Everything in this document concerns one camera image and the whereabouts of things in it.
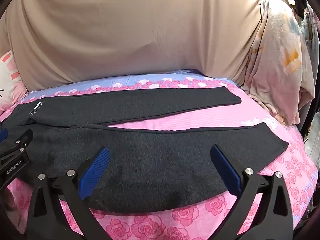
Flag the hanging clothes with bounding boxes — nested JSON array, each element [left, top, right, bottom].
[[297, 0, 320, 93]]

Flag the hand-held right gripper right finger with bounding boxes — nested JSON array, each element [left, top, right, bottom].
[[211, 144, 293, 240]]

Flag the dark grey pants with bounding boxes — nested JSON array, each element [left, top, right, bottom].
[[0, 88, 289, 213]]

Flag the pink floral bed sheet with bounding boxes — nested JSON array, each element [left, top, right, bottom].
[[0, 69, 319, 240]]

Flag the pink rabbit pillow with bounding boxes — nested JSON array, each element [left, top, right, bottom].
[[0, 51, 29, 113]]

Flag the cream printed blanket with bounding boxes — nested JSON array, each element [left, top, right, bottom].
[[241, 0, 315, 127]]

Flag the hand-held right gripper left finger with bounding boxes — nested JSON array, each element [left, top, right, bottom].
[[27, 147, 111, 240]]

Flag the beige hanging cloth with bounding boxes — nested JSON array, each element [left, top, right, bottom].
[[0, 0, 298, 92]]

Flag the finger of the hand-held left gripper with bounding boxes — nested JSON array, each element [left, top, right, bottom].
[[10, 129, 34, 155], [0, 128, 10, 144]]

